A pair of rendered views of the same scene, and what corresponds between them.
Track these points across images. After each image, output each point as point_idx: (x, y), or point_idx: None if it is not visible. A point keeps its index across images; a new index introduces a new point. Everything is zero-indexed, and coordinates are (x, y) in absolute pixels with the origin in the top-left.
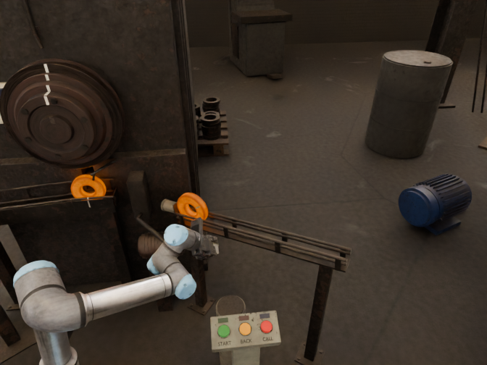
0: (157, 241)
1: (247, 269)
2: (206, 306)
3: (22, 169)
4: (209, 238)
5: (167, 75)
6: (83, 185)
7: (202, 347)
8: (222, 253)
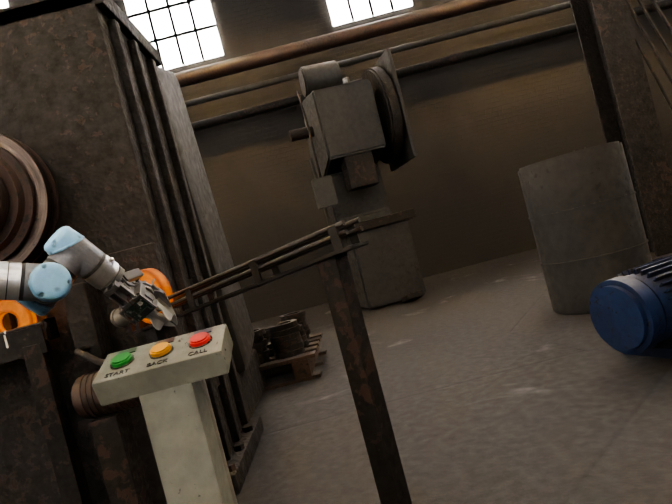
0: None
1: (313, 476)
2: None
3: None
4: (144, 284)
5: (116, 138)
6: (1, 312)
7: None
8: (272, 470)
